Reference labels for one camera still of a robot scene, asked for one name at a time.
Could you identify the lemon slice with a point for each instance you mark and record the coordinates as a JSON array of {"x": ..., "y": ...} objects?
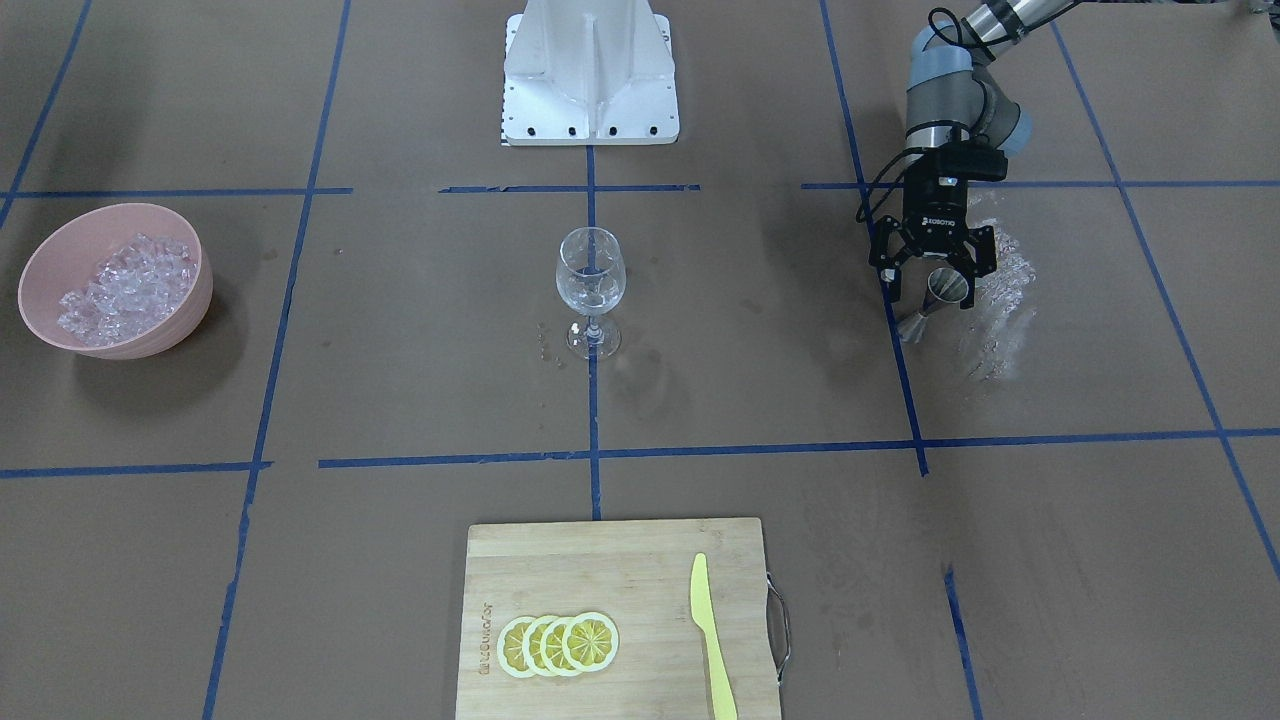
[
  {"x": 532, "y": 645},
  {"x": 552, "y": 650},
  {"x": 511, "y": 656},
  {"x": 590, "y": 642}
]

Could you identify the clear wine glass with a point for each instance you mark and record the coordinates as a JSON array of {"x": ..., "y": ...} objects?
[{"x": 591, "y": 279}]

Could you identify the pile of ice cubes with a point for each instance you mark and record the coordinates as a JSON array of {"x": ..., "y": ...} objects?
[{"x": 137, "y": 288}]

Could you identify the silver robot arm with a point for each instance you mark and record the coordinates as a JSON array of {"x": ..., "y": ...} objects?
[{"x": 960, "y": 127}]

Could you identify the pink bowl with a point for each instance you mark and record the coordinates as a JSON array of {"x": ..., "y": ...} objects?
[{"x": 67, "y": 260}]

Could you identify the steel cocktail jigger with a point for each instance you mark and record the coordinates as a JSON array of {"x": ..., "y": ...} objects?
[{"x": 945, "y": 287}]

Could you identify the yellow plastic knife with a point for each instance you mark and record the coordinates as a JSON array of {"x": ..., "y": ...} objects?
[{"x": 722, "y": 703}]

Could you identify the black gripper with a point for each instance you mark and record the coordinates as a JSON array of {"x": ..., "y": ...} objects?
[{"x": 932, "y": 220}]

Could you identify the bamboo cutting board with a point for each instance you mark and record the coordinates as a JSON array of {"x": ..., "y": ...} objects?
[{"x": 638, "y": 573}]

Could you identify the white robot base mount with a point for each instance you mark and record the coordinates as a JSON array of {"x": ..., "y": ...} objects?
[{"x": 579, "y": 73}]

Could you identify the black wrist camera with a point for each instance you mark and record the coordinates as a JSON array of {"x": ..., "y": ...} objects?
[{"x": 966, "y": 161}]

